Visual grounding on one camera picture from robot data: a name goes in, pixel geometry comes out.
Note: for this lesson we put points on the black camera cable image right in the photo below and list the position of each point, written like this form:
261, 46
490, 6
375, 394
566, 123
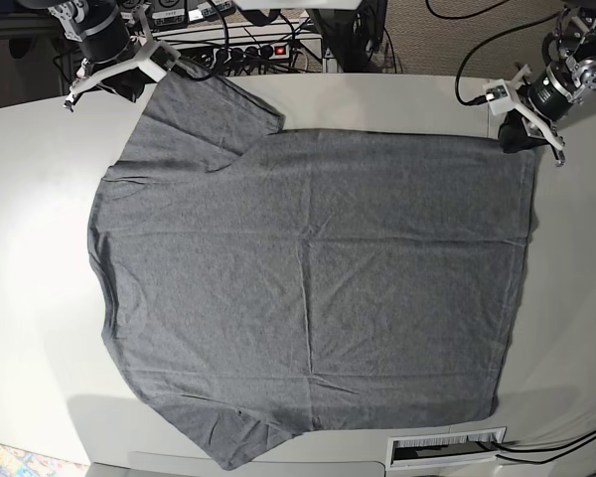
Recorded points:
503, 56

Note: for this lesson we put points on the grey T-shirt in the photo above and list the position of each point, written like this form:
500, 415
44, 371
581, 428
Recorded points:
261, 283

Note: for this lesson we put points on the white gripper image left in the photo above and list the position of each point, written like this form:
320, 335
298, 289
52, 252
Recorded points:
126, 76

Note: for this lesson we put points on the white cable grommet tray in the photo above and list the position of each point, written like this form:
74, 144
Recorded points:
441, 450

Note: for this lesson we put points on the black power strip red switch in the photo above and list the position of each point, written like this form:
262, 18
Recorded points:
250, 54

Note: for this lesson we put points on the grey table leg column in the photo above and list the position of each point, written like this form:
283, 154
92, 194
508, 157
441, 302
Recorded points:
320, 19

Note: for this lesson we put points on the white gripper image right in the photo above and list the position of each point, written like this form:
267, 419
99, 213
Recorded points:
530, 113

